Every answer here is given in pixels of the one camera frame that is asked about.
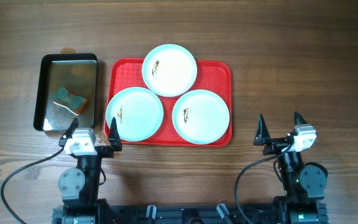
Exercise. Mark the red plastic serving tray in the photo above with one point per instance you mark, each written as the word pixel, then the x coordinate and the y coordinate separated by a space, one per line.
pixel 215 76

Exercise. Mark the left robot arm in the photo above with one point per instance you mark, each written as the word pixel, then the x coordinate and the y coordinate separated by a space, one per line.
pixel 79 185

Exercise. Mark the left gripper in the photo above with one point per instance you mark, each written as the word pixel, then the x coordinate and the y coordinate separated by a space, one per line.
pixel 103 150

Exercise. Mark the black water tray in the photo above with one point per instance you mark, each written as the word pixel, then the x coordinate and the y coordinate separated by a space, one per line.
pixel 76 74

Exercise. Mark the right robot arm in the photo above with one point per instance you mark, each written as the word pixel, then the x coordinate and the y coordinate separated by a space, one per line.
pixel 303 183

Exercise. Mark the white plate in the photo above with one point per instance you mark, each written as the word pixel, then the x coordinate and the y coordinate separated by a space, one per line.
pixel 200 117
pixel 169 70
pixel 138 113

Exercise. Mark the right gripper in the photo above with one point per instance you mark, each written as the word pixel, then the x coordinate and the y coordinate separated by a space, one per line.
pixel 263 135

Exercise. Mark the green and orange sponge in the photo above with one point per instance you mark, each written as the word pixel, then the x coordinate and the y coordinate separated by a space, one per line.
pixel 75 104

